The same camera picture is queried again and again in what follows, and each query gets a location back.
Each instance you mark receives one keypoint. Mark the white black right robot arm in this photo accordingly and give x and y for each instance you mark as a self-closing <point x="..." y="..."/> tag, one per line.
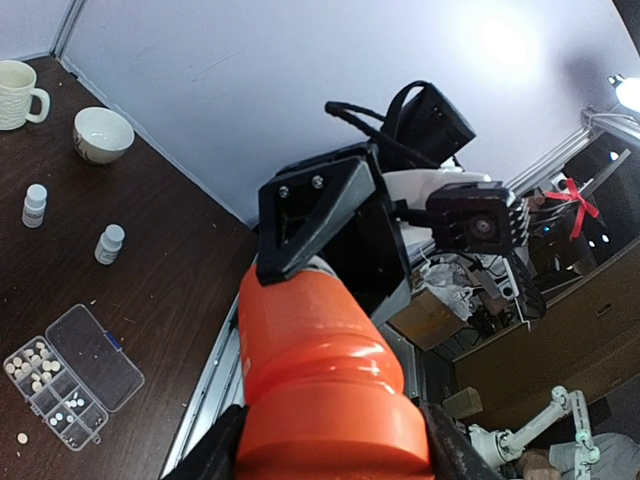
<point x="421" y="129"/>

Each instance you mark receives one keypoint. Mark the right aluminium frame post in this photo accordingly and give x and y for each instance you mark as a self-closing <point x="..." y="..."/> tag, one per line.
<point x="67" y="27"/>

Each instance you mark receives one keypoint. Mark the small white bowl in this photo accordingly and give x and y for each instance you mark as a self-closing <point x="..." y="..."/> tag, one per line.
<point x="101" y="136"/>

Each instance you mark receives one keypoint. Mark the round white pills in organizer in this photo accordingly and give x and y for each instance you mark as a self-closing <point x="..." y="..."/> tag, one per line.
<point x="67" y="411"/>

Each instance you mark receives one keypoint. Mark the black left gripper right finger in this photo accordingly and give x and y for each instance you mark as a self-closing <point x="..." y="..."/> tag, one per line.
<point x="451" y="454"/>

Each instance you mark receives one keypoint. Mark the cream ribbed mug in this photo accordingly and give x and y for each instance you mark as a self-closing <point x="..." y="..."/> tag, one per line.
<point x="21" y="100"/>

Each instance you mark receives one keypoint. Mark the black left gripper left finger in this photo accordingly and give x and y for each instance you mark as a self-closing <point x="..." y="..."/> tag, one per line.
<point x="214" y="456"/>

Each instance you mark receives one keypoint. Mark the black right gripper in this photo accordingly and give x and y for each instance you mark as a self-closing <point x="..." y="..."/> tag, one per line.
<point x="336" y="206"/>

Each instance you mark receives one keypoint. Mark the clear plastic pill organizer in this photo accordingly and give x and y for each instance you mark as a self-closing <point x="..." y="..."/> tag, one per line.
<point x="95" y="367"/>

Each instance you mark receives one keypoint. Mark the orange pill bottle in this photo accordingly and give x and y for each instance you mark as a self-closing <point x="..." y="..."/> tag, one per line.
<point x="324" y="390"/>

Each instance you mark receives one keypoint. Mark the white pill bottle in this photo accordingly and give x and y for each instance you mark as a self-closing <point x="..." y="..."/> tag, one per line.
<point x="34" y="206"/>
<point x="109" y="244"/>

